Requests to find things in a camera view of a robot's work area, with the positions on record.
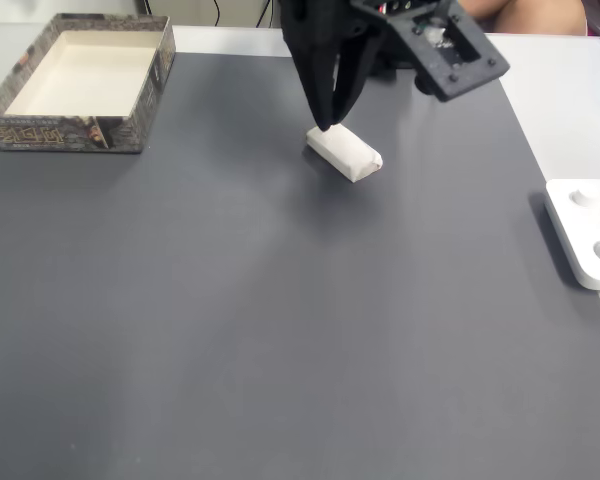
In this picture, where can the white paper-wrapped block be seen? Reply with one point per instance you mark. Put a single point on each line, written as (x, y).
(345, 152)

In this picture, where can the printed cardboard box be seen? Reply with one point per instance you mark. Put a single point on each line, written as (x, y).
(40, 135)

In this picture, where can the dark grey mat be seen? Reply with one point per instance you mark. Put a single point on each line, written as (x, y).
(280, 300)

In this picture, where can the white device with round buttons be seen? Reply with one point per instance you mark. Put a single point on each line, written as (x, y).
(580, 230)

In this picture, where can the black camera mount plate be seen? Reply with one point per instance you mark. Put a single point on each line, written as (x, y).
(480, 70)

